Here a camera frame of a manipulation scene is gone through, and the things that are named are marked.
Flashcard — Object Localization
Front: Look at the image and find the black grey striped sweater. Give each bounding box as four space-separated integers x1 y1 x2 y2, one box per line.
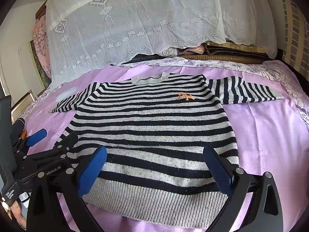
54 73 282 229

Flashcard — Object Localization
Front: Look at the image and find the person's left hand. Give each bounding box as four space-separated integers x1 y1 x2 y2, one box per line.
10 201 27 230

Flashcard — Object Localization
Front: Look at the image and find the pink satin bedspread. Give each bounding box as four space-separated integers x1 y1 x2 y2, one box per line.
26 63 308 231

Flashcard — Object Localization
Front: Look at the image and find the pink floral pillow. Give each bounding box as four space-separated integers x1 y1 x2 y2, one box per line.
32 15 51 79

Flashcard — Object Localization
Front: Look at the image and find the white lace cover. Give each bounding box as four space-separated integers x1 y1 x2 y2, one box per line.
46 0 277 89

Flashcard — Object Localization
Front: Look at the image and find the brown woven mat stack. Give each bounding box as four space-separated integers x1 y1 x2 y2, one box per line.
179 41 271 64

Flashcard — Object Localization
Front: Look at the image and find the folded pink blanket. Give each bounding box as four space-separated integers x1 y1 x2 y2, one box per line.
177 44 205 55

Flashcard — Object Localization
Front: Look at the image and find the brick pattern curtain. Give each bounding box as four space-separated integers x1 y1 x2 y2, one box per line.
282 0 308 80

